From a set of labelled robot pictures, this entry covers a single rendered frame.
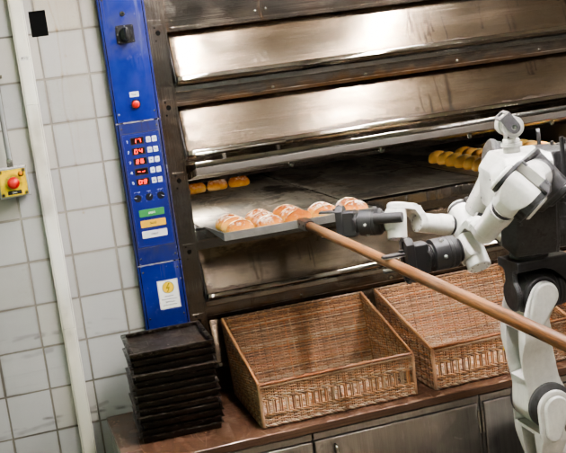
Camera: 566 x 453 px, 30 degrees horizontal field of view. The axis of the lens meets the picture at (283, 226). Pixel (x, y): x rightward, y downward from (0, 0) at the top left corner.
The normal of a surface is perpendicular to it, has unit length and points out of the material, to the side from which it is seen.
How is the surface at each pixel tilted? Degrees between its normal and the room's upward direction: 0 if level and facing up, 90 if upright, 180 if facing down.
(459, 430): 93
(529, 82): 70
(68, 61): 90
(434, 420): 91
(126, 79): 90
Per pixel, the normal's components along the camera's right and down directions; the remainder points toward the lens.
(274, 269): 0.22, -0.21
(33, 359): 0.29, 0.13
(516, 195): -0.28, 0.05
